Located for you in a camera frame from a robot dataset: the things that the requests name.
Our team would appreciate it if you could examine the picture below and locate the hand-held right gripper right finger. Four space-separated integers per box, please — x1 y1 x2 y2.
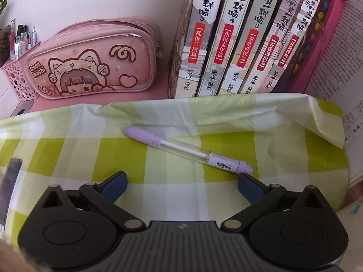
221 173 325 231

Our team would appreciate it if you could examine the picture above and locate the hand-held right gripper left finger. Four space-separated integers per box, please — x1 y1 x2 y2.
40 170 146 231

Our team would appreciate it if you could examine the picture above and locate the purple pen with clear barrel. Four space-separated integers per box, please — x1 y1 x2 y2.
123 126 254 174

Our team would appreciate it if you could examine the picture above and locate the green checked tablecloth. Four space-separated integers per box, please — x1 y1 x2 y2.
0 93 351 233

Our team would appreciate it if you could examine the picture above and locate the dark phone with silver edge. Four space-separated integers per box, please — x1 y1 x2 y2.
0 159 23 228

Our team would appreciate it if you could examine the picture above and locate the pink cartoon pencil case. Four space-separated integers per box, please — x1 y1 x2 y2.
25 17 163 100

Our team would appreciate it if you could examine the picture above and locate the pink perforated pen holder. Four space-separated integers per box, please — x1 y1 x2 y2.
0 41 43 102

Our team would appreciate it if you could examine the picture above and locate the open printed page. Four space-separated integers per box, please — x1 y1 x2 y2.
301 0 363 187

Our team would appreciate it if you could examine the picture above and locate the cartoon cat history book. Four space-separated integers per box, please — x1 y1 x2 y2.
168 0 227 100
196 0 257 97
267 0 324 92
220 0 287 95
248 0 309 94

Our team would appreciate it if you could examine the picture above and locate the bunch of pens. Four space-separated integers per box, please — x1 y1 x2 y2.
8 18 39 60

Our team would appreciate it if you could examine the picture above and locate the pink abacus with colourful beads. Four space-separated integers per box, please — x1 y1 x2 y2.
272 0 351 94

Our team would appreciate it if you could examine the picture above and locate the glass vase with paper label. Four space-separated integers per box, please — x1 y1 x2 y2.
0 25 13 66

